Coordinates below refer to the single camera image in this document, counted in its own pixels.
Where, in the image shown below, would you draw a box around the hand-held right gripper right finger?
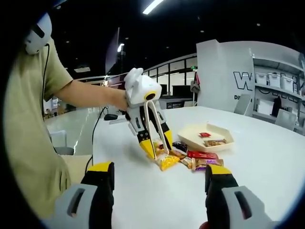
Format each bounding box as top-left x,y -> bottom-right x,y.
205,164 -> 281,229

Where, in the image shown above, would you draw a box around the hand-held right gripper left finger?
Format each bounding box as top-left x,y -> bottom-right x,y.
42,161 -> 115,229

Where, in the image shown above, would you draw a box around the yellow food packet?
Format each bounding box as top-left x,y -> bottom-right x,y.
153,154 -> 181,172
152,140 -> 165,155

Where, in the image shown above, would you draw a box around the black food packet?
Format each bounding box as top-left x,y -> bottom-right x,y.
172,140 -> 189,153

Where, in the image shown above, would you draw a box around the cream hexagonal container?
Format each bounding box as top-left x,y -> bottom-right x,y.
177,122 -> 235,153

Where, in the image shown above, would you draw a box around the gold pink-label food packet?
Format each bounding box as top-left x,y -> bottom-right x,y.
180,156 -> 197,169

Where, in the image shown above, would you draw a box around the long red food bar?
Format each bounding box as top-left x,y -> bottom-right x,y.
187,150 -> 219,160

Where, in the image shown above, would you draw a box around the person's beige trousers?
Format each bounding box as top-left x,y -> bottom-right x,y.
58,154 -> 93,187

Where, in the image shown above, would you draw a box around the dark reception desk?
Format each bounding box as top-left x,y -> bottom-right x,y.
158,95 -> 194,110

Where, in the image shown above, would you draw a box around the grey panel on stand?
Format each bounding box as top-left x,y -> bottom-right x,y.
104,27 -> 120,75

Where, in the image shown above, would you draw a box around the hanging grey red bag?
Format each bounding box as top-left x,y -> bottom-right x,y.
190,71 -> 201,94

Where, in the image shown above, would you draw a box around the grey office chair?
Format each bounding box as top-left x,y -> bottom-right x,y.
48,130 -> 75,156

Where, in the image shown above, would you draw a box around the long ceiling light strip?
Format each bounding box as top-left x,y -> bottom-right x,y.
142,0 -> 165,14

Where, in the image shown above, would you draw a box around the large white storage box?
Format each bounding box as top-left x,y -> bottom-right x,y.
258,100 -> 275,115

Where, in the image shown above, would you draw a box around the grey metal shelving rack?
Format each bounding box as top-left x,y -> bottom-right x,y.
249,47 -> 305,134

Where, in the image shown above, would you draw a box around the white neck-worn headset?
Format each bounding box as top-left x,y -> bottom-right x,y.
25,13 -> 52,55

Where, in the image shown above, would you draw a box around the white storage bins group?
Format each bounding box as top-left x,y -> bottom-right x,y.
254,71 -> 301,93

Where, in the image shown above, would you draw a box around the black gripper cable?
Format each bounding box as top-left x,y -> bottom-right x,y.
84,106 -> 109,174

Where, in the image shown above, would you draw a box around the black headset cable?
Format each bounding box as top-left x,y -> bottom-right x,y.
41,43 -> 51,117

